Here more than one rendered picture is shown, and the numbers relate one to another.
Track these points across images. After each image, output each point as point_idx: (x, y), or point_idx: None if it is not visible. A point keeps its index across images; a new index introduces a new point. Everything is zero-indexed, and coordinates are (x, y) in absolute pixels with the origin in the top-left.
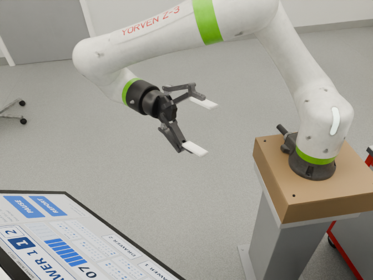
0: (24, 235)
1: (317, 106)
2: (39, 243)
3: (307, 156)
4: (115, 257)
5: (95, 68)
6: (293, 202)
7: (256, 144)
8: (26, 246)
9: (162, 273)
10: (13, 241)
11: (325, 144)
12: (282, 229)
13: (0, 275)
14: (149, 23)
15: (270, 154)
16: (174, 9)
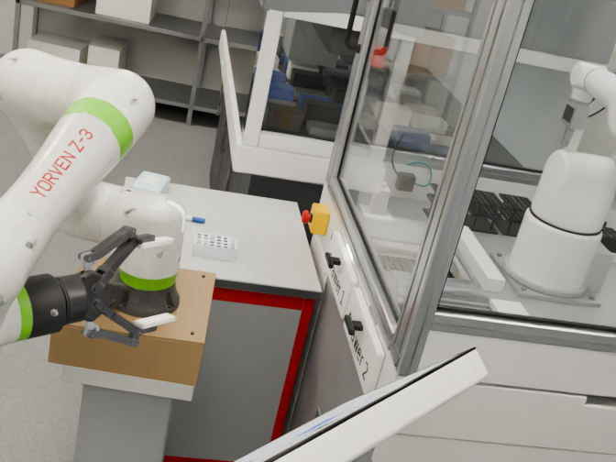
0: (306, 434)
1: (154, 208)
2: (313, 429)
3: (164, 280)
4: (302, 429)
5: (28, 273)
6: (202, 337)
7: (60, 332)
8: (328, 423)
9: (310, 422)
10: (326, 424)
11: (179, 249)
12: (170, 416)
13: (380, 408)
14: (64, 164)
15: (104, 324)
16: (82, 135)
